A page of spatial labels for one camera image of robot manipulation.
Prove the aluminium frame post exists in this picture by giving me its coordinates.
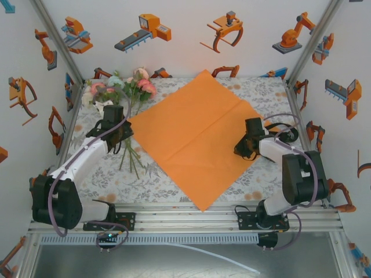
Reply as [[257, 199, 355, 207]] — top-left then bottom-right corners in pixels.
[[28, 0, 86, 85], [285, 0, 345, 85]]

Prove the white slotted cable duct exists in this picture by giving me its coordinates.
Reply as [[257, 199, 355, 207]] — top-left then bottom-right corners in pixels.
[[40, 233, 259, 246]]

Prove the artificial flower bunch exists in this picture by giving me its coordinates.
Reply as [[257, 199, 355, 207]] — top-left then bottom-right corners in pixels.
[[82, 67, 157, 180]]

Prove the aluminium table side rail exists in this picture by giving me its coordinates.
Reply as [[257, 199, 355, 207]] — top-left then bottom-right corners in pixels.
[[56, 80, 86, 174], [285, 79, 328, 208]]

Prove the orange wrapping paper sheet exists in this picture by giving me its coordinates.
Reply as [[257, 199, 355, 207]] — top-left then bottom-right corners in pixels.
[[127, 68, 275, 213]]

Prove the aluminium frame rail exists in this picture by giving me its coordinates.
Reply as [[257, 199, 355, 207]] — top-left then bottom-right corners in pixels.
[[27, 202, 344, 234]]

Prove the white plastic strip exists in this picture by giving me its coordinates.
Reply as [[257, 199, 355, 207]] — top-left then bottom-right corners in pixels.
[[170, 243, 261, 275]]

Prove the black printed ribbon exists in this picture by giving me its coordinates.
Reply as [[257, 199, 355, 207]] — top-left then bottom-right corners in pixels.
[[262, 123, 300, 163]]

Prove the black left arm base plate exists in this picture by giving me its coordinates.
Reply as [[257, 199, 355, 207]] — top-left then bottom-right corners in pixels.
[[83, 213, 137, 232]]

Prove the floral patterned tablecloth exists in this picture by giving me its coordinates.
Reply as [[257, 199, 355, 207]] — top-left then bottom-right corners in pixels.
[[62, 76, 321, 203]]

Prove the small black electronics box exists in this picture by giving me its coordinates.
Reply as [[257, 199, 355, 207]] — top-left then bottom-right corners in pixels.
[[96, 231, 119, 253], [256, 231, 279, 253]]

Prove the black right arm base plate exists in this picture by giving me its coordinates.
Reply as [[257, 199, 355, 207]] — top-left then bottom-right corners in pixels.
[[237, 211, 290, 232]]

